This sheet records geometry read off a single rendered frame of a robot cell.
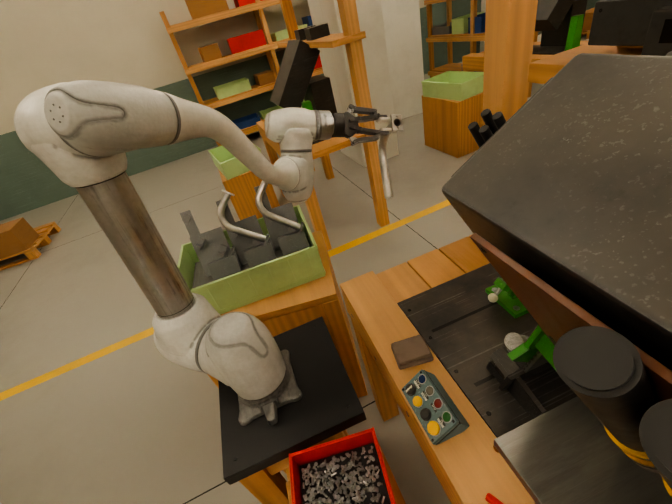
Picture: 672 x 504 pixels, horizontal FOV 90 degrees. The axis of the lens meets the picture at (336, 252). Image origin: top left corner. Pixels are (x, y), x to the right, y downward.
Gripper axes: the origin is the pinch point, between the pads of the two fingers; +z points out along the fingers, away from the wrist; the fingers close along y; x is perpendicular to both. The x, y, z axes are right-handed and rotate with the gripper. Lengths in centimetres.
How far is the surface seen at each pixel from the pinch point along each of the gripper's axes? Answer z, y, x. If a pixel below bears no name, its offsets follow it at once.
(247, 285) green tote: -52, -52, 40
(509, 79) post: 25.5, 2.5, -27.3
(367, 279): -9, -53, 12
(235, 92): -35, 253, 508
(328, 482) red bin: -39, -93, -30
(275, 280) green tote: -40, -51, 40
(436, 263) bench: 17, -50, 7
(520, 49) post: 26.3, 8.7, -31.1
